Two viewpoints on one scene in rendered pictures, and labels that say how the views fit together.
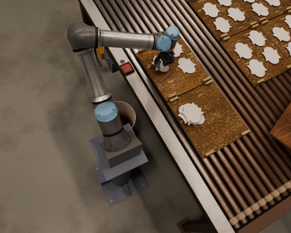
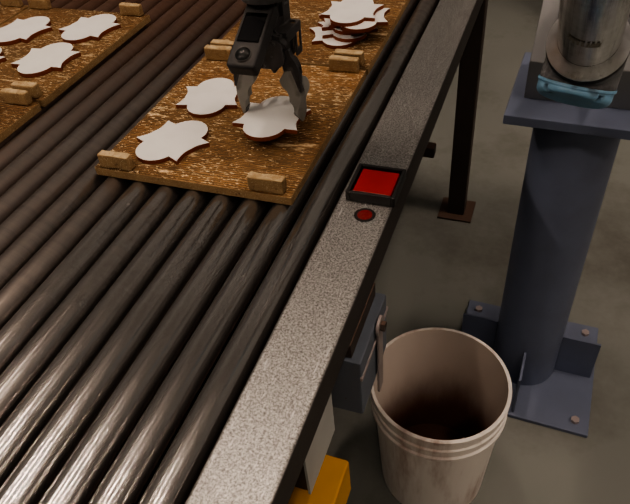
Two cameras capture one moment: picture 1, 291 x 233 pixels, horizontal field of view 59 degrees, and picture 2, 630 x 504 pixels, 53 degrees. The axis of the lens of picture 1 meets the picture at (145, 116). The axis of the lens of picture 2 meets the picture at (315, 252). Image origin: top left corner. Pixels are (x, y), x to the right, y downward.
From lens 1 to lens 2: 1.85 m
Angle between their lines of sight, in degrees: 61
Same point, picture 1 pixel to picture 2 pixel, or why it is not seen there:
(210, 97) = not seen: hidden behind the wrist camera
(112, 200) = (584, 330)
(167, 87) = (326, 87)
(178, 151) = (448, 18)
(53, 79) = not seen: outside the picture
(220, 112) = not seen: hidden behind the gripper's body
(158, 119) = (428, 65)
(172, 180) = (404, 277)
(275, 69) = (65, 16)
